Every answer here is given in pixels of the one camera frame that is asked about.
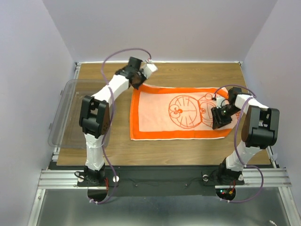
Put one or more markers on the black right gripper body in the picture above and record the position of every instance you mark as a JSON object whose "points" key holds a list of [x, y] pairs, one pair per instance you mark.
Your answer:
{"points": [[223, 115]]}

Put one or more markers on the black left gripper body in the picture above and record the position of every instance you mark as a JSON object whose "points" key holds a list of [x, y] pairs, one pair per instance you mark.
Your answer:
{"points": [[140, 78]]}

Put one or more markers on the orange white cartoon towel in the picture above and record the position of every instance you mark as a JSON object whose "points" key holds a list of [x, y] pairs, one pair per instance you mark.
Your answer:
{"points": [[165, 113]]}

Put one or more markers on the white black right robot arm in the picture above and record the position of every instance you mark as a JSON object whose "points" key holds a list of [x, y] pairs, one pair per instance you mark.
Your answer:
{"points": [[259, 130]]}

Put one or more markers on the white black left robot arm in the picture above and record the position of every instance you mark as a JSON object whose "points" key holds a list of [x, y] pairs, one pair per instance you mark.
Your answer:
{"points": [[96, 114]]}

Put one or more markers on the clear plastic bin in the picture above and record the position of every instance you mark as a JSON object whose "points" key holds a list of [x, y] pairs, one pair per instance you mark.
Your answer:
{"points": [[65, 130]]}

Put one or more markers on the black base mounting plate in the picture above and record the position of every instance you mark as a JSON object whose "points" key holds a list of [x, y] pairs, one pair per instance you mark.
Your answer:
{"points": [[159, 180]]}

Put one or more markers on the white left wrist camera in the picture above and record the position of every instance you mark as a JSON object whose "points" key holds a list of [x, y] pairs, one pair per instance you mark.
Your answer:
{"points": [[149, 69]]}

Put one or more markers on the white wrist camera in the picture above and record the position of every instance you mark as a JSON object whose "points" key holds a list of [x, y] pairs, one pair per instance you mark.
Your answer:
{"points": [[149, 69], [220, 101]]}

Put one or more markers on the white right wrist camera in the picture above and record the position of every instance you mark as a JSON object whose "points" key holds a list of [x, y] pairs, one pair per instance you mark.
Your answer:
{"points": [[220, 101]]}

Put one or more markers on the aluminium frame rail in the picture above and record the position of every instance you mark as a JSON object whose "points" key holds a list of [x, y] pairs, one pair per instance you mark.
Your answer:
{"points": [[65, 179]]}

